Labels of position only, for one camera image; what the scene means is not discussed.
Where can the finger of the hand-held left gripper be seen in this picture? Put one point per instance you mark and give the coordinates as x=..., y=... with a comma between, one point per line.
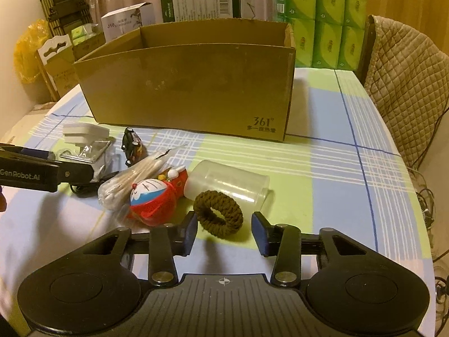
x=35, y=155
x=77, y=172

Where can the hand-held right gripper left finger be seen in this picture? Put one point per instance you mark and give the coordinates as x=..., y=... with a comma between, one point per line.
x=191, y=233

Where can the silver foil packet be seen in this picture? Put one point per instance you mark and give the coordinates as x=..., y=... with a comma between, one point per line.
x=100, y=154

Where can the yellow plastic bag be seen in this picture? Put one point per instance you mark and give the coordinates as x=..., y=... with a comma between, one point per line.
x=26, y=56

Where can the black toy car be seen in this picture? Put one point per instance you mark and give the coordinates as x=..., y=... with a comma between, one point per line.
x=131, y=145

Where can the brown carton with white card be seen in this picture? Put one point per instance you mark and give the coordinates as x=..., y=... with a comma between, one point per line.
x=63, y=77

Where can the brown cardboard box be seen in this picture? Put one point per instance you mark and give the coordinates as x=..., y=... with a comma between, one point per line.
x=189, y=87

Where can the beige quilted chair cover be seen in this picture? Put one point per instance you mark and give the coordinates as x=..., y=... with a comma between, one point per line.
x=407, y=84

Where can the green box with white label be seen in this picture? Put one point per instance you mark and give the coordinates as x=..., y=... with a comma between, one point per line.
x=200, y=1

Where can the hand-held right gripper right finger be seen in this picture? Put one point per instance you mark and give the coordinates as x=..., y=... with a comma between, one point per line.
x=259, y=233

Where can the wooden chair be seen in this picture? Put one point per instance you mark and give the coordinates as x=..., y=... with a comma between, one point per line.
x=364, y=52

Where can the bag of cotton swabs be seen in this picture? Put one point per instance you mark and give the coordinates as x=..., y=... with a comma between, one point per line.
x=122, y=186

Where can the small green packets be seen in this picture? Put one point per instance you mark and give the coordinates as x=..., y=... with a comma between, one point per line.
x=84, y=33

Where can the dark folded metal rack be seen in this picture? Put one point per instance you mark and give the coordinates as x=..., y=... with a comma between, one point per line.
x=65, y=3

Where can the clear plastic jar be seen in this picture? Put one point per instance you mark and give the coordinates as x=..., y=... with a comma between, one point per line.
x=228, y=179

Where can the white printed carton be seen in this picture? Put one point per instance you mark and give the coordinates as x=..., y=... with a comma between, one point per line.
x=122, y=23

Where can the stack of green tissue packs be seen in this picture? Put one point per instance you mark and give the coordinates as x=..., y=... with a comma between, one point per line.
x=326, y=14

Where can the white square box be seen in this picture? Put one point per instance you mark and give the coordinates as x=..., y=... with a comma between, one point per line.
x=80, y=131

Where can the red cartoon cat toy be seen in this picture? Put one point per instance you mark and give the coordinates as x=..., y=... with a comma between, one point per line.
x=151, y=200

